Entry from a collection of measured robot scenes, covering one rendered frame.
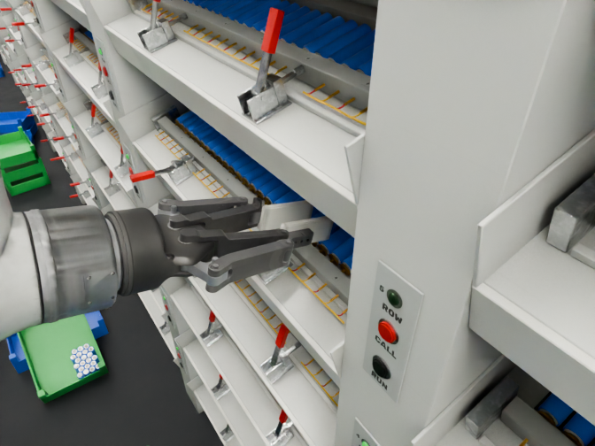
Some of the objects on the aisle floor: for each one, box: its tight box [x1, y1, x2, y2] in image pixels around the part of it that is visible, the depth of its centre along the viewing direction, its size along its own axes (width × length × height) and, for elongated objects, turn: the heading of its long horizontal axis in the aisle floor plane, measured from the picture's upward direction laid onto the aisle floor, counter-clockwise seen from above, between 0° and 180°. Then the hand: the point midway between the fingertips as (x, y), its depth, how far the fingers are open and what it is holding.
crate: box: [17, 314, 109, 404], centre depth 148 cm, size 30×20×8 cm
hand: (297, 222), depth 50 cm, fingers open, 3 cm apart
